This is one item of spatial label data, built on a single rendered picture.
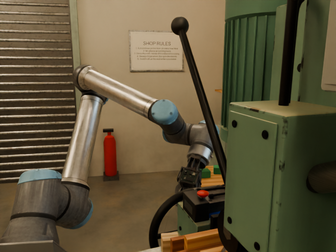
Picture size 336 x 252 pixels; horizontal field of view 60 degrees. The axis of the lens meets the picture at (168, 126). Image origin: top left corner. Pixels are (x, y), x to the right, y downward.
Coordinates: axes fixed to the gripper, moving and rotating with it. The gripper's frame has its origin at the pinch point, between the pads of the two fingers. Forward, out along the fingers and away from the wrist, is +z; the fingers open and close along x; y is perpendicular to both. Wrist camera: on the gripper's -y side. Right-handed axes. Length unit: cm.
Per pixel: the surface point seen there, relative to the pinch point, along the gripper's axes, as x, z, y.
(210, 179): -11, -58, -94
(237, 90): 17, -4, 61
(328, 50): 27, 10, 83
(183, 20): 5, -14, 66
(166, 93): -104, -180, -154
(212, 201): 13.6, 3.2, 27.0
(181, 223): 6.2, 8.6, 18.8
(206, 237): 15.5, 13.3, 32.4
